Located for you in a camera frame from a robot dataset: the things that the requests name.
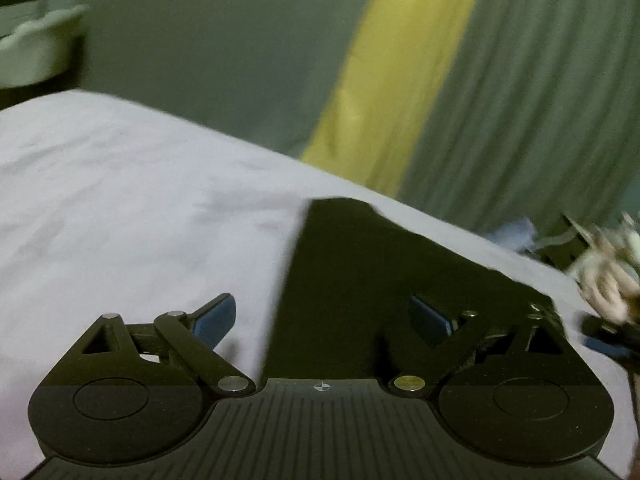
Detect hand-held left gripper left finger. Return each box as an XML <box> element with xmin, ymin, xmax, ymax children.
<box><xmin>60</xmin><ymin>292</ymin><xmax>257</xmax><ymax>401</ymax></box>

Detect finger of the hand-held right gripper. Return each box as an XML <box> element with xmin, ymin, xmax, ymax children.
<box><xmin>580</xmin><ymin>312</ymin><xmax>640</xmax><ymax>361</ymax></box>

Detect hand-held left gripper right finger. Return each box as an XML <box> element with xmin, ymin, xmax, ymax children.
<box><xmin>385</xmin><ymin>294</ymin><xmax>576</xmax><ymax>401</ymax></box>

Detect black pants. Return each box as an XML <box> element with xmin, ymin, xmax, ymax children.
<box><xmin>257</xmin><ymin>197</ymin><xmax>568</xmax><ymax>386</ymax></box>

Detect white and pink plush toy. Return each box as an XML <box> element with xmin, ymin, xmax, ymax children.
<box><xmin>567</xmin><ymin>210</ymin><xmax>640</xmax><ymax>323</ymax></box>

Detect blue crumpled cloth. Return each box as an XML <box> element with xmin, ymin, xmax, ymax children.
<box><xmin>487</xmin><ymin>216</ymin><xmax>538</xmax><ymax>253</ymax></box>

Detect lavender bed sheet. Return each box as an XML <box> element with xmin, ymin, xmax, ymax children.
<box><xmin>0</xmin><ymin>89</ymin><xmax>636</xmax><ymax>480</ymax></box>

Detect grey-green curtain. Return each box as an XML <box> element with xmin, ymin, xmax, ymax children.
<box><xmin>400</xmin><ymin>0</ymin><xmax>640</xmax><ymax>256</ymax></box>
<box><xmin>82</xmin><ymin>0</ymin><xmax>388</xmax><ymax>158</ymax></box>

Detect yellow curtain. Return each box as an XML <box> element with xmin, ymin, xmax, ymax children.
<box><xmin>300</xmin><ymin>0</ymin><xmax>493</xmax><ymax>198</ymax></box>

